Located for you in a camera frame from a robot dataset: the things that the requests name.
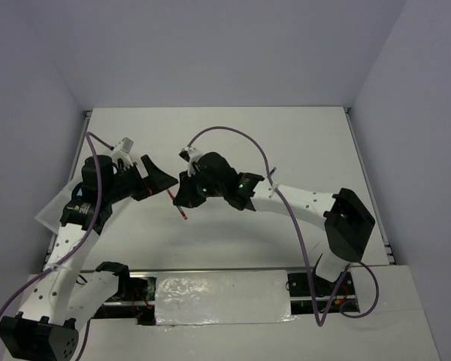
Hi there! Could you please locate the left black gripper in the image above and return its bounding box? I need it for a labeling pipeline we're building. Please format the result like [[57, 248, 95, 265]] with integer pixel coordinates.
[[104, 155, 178, 204]]

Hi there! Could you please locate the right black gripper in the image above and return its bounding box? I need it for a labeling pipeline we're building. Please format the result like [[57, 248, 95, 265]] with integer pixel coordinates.
[[174, 166, 226, 208]]

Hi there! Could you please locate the red gel pen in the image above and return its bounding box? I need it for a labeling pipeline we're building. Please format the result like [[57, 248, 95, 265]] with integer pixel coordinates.
[[167, 189, 188, 220]]

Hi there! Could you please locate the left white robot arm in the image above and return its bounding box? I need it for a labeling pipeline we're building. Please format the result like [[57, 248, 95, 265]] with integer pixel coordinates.
[[0, 155, 178, 360]]

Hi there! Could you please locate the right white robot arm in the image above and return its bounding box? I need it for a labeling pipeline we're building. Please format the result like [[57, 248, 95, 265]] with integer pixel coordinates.
[[174, 147, 375, 294]]

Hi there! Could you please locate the silver foil covered panel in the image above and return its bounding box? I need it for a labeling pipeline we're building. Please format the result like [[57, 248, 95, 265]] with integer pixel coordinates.
[[155, 270, 295, 326]]

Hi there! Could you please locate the clear plastic organizer tray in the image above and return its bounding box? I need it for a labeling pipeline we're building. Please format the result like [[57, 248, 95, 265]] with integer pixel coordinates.
[[35, 185, 98, 234]]

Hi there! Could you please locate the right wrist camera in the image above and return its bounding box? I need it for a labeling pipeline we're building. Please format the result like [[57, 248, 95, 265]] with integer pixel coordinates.
[[179, 146, 203, 177]]

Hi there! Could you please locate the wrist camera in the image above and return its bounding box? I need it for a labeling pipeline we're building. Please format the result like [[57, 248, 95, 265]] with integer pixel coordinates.
[[179, 146, 203, 177], [110, 138, 135, 170]]

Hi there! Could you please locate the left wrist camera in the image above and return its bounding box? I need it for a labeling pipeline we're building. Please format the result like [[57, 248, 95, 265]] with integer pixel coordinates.
[[110, 138, 135, 170]]

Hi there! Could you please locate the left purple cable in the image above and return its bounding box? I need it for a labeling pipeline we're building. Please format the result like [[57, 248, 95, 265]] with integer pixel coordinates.
[[0, 131, 116, 360]]

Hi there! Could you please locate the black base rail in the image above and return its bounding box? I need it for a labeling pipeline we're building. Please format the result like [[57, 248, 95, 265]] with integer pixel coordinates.
[[93, 269, 359, 326]]

